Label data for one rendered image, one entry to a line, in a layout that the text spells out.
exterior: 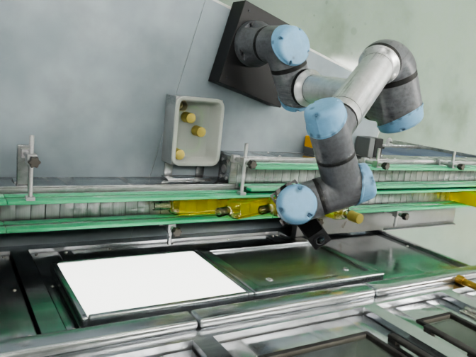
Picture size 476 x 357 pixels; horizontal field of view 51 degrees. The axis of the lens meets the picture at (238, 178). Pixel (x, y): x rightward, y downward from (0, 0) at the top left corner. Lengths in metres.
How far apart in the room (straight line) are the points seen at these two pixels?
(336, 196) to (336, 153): 0.09
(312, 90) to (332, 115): 0.61
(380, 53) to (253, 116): 0.77
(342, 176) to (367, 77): 0.23
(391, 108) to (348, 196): 0.37
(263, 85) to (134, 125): 0.47
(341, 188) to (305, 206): 0.08
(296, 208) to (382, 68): 0.38
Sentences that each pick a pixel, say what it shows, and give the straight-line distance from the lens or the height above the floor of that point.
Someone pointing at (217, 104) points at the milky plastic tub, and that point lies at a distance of 1.66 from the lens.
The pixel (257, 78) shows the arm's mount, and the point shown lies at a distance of 1.74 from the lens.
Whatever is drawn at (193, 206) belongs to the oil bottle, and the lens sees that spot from 1.55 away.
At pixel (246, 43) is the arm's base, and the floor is 0.89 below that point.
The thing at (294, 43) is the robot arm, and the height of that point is 1.05.
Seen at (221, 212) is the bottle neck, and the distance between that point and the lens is 1.52.
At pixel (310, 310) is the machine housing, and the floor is 1.40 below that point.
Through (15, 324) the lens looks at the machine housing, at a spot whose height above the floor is 1.23.
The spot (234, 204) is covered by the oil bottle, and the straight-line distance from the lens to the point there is 1.56.
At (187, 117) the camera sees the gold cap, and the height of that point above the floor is 0.81.
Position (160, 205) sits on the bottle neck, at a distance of 1.52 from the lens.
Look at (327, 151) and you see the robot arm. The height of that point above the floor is 1.60.
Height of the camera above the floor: 2.28
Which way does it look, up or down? 57 degrees down
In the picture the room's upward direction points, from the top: 112 degrees clockwise
